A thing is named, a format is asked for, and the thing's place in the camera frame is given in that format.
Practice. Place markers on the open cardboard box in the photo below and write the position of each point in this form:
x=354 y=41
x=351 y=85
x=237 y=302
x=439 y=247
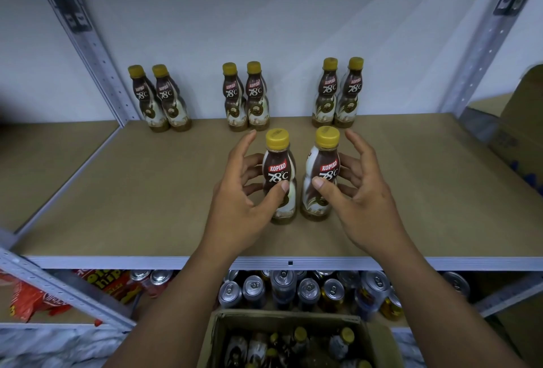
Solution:
x=254 y=317

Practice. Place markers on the person's left middle finger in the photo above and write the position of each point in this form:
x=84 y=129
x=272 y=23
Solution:
x=254 y=160

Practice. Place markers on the person's left little finger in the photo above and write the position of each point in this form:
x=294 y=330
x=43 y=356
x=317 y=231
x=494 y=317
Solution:
x=254 y=190

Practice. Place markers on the person's left forearm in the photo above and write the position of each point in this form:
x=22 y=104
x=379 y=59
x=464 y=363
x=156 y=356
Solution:
x=178 y=312

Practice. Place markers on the person's right thumb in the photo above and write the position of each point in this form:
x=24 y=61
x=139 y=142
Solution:
x=331 y=194

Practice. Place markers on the grey metal shelving rack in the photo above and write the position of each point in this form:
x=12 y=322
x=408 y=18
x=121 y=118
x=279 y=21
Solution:
x=169 y=262

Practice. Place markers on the person's left hand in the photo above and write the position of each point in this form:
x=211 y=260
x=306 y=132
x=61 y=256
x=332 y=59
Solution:
x=233 y=211

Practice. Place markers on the person's right hand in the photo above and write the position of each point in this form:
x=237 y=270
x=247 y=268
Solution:
x=369 y=215

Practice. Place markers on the group of drink cans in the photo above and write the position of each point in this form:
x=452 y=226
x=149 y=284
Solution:
x=254 y=289

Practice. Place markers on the large brown cardboard box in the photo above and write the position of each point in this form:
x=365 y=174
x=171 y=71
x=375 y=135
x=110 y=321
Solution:
x=521 y=126

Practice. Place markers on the brown shelf board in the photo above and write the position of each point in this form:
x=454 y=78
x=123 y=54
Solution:
x=127 y=194
x=42 y=168

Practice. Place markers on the red yellow snack packet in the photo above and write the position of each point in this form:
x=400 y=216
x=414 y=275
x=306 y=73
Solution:
x=110 y=283

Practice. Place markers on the person's left thumb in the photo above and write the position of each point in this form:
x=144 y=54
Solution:
x=273 y=201

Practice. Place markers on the row of coffee bottles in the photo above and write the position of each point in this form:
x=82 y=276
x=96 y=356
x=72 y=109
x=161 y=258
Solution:
x=257 y=100

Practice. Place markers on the person's right forearm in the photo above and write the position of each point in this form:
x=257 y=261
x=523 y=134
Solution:
x=432 y=317

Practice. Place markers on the person's right little finger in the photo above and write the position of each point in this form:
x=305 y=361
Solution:
x=348 y=191

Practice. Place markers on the cluster of small boxed bottles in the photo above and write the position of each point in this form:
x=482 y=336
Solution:
x=339 y=344

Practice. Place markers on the person's right middle finger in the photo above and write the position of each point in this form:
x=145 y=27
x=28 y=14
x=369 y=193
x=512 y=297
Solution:
x=348 y=161

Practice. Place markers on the yellow-capped coffee bottle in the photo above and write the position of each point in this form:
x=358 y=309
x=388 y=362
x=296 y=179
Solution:
x=278 y=160
x=324 y=155

